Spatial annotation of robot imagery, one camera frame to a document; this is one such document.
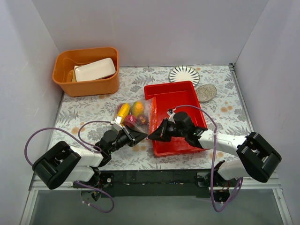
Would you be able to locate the striped round plate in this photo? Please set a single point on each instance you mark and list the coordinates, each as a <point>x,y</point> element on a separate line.
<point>184,73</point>

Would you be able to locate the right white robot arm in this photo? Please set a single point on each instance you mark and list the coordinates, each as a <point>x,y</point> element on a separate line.
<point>256,158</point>

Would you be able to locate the orange plastic tub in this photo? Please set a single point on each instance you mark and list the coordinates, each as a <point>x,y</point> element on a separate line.
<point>66,61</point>

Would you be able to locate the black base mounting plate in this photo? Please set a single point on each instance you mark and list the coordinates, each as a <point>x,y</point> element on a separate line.
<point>157,190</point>

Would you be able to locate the white rectangular dish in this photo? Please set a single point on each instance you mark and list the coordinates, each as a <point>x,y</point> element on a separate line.
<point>94,71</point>

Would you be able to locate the red apple toy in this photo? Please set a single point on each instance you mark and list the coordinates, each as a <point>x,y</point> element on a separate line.
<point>130,121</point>

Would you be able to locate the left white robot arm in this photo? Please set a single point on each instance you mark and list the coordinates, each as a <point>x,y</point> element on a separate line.
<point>63,162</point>

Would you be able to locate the yellow corn cob toy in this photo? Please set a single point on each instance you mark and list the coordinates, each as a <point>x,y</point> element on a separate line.
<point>124,110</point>

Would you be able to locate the yellow item in tub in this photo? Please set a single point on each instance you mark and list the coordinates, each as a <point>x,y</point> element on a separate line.
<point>71,77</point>

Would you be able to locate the clear zip top bag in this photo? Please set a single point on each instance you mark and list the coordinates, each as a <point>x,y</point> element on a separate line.
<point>150,110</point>

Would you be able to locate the speckled grey round dish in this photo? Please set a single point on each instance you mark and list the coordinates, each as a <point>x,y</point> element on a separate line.
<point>206,93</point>

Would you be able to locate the red plastic tray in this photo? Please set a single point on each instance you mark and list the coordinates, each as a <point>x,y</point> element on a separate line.
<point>167,96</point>

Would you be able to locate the dark purple fruit toy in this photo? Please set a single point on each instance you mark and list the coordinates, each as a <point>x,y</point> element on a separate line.
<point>142,120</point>

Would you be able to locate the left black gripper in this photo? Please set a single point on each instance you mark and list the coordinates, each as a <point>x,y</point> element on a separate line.
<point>129,136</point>

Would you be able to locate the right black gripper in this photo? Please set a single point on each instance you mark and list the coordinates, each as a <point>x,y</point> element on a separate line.
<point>165,129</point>

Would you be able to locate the yellow orange mango toy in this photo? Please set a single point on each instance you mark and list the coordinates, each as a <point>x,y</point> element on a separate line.
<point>137,108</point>

